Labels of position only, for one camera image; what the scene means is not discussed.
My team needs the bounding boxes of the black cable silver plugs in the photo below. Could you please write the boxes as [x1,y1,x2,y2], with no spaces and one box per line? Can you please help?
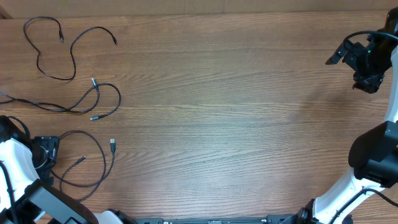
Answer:
[1,78,122,121]

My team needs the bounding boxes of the black USB cable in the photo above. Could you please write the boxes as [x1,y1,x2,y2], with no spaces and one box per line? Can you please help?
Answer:
[49,129,117,202]

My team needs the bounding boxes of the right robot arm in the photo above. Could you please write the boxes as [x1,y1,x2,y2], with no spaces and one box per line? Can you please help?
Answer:
[283,8,397,224]

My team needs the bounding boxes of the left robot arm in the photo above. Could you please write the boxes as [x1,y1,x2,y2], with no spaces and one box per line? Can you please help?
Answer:
[1,115,135,223]

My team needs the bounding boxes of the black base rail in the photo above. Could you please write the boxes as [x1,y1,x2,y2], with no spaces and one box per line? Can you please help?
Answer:
[114,203,355,224]

